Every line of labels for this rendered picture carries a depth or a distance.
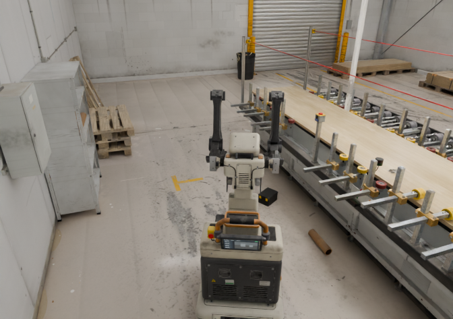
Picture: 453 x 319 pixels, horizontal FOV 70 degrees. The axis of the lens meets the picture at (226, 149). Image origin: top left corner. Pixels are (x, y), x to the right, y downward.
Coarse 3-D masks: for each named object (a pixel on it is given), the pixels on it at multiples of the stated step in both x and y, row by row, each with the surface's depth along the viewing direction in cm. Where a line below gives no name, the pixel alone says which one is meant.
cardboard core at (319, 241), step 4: (308, 232) 333; (312, 232) 330; (316, 232) 330; (312, 236) 327; (316, 236) 324; (316, 240) 321; (320, 240) 318; (320, 244) 315; (324, 244) 313; (320, 248) 315; (324, 248) 310; (328, 248) 308; (324, 252) 309; (328, 252) 312
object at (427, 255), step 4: (452, 244) 186; (436, 248) 183; (440, 248) 183; (444, 248) 183; (448, 248) 183; (452, 248) 184; (424, 252) 180; (428, 252) 180; (432, 252) 180; (436, 252) 180; (440, 252) 181; (444, 252) 183; (448, 252) 184; (424, 256) 179; (428, 256) 179; (432, 256) 180; (436, 256) 182
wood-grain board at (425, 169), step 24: (288, 96) 474; (312, 96) 474; (312, 120) 385; (336, 120) 385; (360, 120) 385; (360, 144) 324; (384, 144) 324; (408, 144) 324; (384, 168) 280; (408, 168) 280; (432, 168) 280; (408, 192) 246
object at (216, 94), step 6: (216, 90) 236; (222, 90) 236; (216, 96) 230; (216, 102) 231; (216, 108) 232; (216, 114) 233; (216, 120) 234; (216, 126) 235; (216, 132) 236; (210, 138) 239; (216, 138) 237; (222, 138) 239; (210, 144) 238; (222, 144) 242
